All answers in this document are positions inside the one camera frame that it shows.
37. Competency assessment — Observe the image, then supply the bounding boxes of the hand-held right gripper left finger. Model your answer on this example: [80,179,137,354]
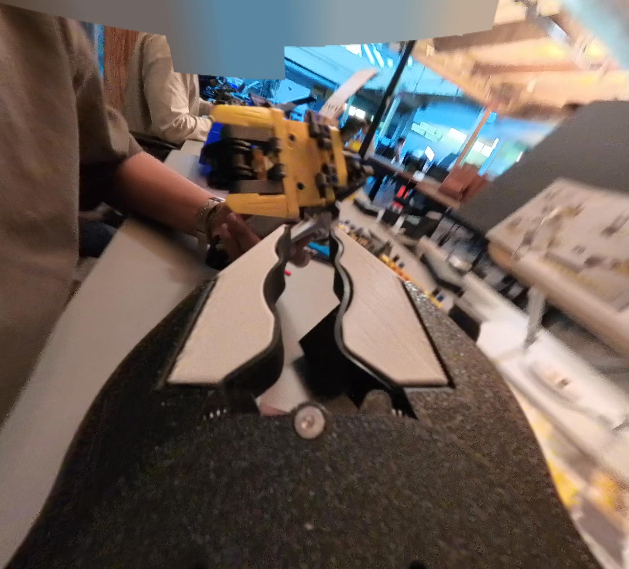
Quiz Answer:
[166,225,292,398]

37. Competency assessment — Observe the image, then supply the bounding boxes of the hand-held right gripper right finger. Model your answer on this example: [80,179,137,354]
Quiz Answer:
[329,229,455,418]

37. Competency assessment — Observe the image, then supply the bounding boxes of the yellow toy brick assembly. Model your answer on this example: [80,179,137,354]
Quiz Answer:
[204,104,375,265]

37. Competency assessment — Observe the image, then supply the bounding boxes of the person's left forearm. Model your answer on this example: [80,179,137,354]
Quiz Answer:
[110,151,222,235]

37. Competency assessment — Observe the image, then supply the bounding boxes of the person's left hand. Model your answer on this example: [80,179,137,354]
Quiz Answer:
[209,203,262,267]

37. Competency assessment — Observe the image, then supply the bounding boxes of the pile of toy bricks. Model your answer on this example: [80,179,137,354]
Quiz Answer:
[339,220,455,314]

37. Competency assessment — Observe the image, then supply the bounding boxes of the long dark desk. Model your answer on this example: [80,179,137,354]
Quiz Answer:
[366,156,472,216]

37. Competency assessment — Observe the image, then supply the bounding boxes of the white book stand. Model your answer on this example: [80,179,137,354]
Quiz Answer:
[489,240,629,358]

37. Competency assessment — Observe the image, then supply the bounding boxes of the brown bag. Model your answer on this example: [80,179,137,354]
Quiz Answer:
[439,166,491,201]

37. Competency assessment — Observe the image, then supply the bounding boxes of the person's beige shirt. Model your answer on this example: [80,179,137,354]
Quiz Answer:
[0,4,144,424]

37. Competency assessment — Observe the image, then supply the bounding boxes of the toy instruction booklet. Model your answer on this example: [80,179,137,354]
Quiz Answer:
[486,178,629,314]

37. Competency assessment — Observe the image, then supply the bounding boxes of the white paper poster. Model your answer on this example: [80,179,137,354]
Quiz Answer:
[322,69,378,120]

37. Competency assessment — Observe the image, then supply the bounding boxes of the black floor lamp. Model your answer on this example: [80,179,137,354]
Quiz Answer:
[361,40,417,159]

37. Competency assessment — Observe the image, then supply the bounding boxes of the dark grey panel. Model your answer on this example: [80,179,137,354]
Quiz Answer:
[459,101,629,235]

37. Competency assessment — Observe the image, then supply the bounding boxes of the silver wrist bracelet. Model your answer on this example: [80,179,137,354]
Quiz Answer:
[197,196,226,235]

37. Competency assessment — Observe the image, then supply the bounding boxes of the wooden post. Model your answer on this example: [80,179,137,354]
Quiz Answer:
[103,27,139,110]

